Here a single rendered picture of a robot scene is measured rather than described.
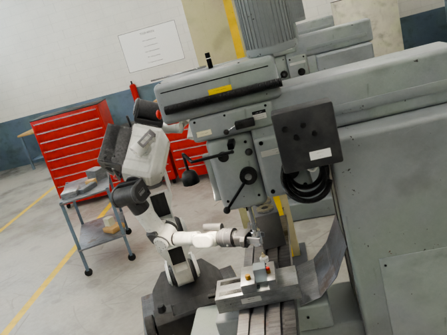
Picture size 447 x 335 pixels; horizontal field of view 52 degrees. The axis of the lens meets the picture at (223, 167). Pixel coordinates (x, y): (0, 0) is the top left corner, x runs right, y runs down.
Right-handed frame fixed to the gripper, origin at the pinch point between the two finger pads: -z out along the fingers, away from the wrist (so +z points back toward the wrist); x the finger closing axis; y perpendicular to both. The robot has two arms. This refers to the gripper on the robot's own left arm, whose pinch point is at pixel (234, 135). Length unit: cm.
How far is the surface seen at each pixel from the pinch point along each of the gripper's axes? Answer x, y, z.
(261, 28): 91, 15, 21
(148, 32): -767, 420, 13
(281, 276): 55, -72, -11
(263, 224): 22, -49, -14
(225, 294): 49, -82, 10
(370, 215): 88, -45, -30
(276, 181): 70, -35, 1
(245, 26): 86, 18, 26
